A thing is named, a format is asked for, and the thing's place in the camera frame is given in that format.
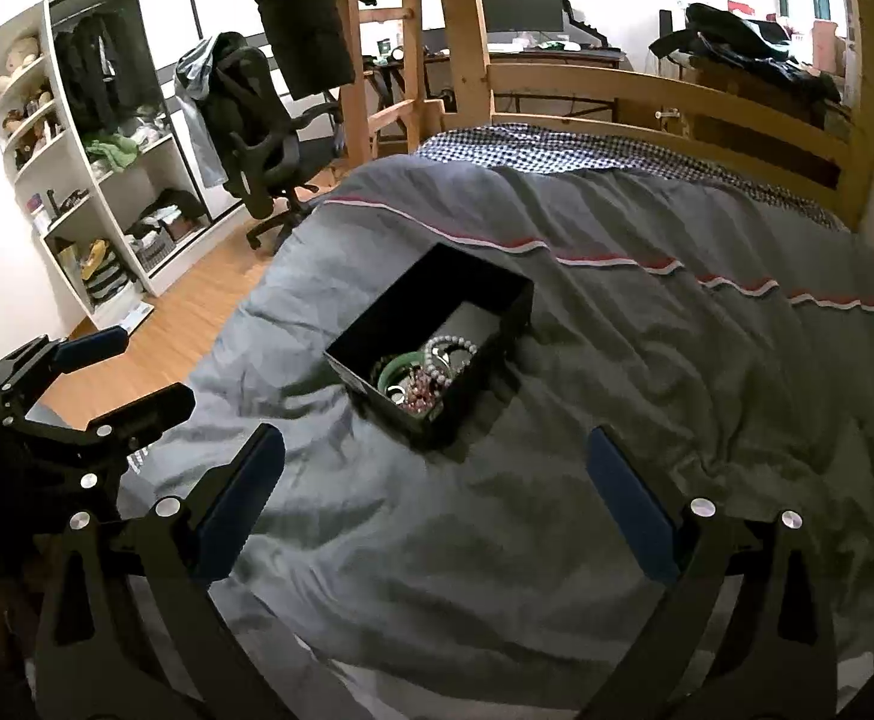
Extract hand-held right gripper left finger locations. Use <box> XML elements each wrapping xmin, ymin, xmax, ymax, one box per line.
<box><xmin>32</xmin><ymin>424</ymin><xmax>289</xmax><ymax>720</ymax></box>

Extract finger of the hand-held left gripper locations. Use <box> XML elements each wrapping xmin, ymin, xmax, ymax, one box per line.
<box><xmin>0</xmin><ymin>326</ymin><xmax>132</xmax><ymax>422</ymax></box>
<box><xmin>23</xmin><ymin>381</ymin><xmax>198</xmax><ymax>501</ymax></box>

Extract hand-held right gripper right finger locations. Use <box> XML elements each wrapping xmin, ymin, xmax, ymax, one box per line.
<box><xmin>579</xmin><ymin>424</ymin><xmax>840</xmax><ymax>720</ymax></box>

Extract black box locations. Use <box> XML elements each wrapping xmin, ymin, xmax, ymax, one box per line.
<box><xmin>323</xmin><ymin>241</ymin><xmax>536</xmax><ymax>453</ymax></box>

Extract green jade bangle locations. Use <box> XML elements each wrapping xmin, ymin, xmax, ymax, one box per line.
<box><xmin>374</xmin><ymin>352</ymin><xmax>427</xmax><ymax>392</ymax></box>

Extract red flower bracelet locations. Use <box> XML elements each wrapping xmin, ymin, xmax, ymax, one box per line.
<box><xmin>395</xmin><ymin>370</ymin><xmax>450</xmax><ymax>415</ymax></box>

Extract white pearl bracelet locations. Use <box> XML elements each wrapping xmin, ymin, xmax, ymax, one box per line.
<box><xmin>422</xmin><ymin>334</ymin><xmax>480</xmax><ymax>385</ymax></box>

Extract grey blanket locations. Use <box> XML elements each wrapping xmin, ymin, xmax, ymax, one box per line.
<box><xmin>117</xmin><ymin>154</ymin><xmax>874</xmax><ymax>713</ymax></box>

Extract white curved shelf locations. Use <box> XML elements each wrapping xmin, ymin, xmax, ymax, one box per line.
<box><xmin>0</xmin><ymin>0</ymin><xmax>159</xmax><ymax>322</ymax></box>

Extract green cloth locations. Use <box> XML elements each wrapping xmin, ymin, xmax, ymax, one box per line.
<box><xmin>83</xmin><ymin>133</ymin><xmax>139</xmax><ymax>175</ymax></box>

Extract brown plush toy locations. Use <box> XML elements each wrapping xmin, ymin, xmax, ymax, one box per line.
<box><xmin>2</xmin><ymin>90</ymin><xmax>57</xmax><ymax>137</ymax></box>

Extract black office chair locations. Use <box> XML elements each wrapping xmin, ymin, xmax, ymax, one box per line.
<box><xmin>204</xmin><ymin>31</ymin><xmax>345</xmax><ymax>253</ymax></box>

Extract dark hanging clothes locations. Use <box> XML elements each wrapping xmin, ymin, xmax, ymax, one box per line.
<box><xmin>53</xmin><ymin>10</ymin><xmax>166</xmax><ymax>137</ymax></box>

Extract cream plush toy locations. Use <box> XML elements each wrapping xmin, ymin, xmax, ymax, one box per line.
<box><xmin>0</xmin><ymin>35</ymin><xmax>42</xmax><ymax>92</ymax></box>

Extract white wardrobe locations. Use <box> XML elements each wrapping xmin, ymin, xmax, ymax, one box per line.
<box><xmin>41</xmin><ymin>0</ymin><xmax>244</xmax><ymax>295</ymax></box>

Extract checked bed sheet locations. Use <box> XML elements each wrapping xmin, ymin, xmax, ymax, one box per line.
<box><xmin>413</xmin><ymin>122</ymin><xmax>852</xmax><ymax>231</ymax></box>

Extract wooden ladder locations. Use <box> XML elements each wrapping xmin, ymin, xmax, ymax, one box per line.
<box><xmin>342</xmin><ymin>0</ymin><xmax>447</xmax><ymax>167</ymax></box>

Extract black hanging jacket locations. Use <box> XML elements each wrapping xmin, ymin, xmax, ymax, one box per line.
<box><xmin>207</xmin><ymin>0</ymin><xmax>360</xmax><ymax>101</ymax></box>

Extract dark desk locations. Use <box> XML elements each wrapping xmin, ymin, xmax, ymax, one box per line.
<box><xmin>365</xmin><ymin>40</ymin><xmax>630</xmax><ymax>122</ymax></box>

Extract black bag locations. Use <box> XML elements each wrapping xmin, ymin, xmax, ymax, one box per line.
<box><xmin>647</xmin><ymin>1</ymin><xmax>844</xmax><ymax>103</ymax></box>

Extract pink cardboard box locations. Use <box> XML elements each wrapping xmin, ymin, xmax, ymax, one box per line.
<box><xmin>810</xmin><ymin>18</ymin><xmax>848</xmax><ymax>70</ymax></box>

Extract black computer monitor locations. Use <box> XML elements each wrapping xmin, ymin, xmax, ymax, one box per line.
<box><xmin>479</xmin><ymin>0</ymin><xmax>564</xmax><ymax>35</ymax></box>

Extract wooden bed frame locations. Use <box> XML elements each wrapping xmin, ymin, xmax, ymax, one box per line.
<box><xmin>429</xmin><ymin>0</ymin><xmax>874</xmax><ymax>230</ymax></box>

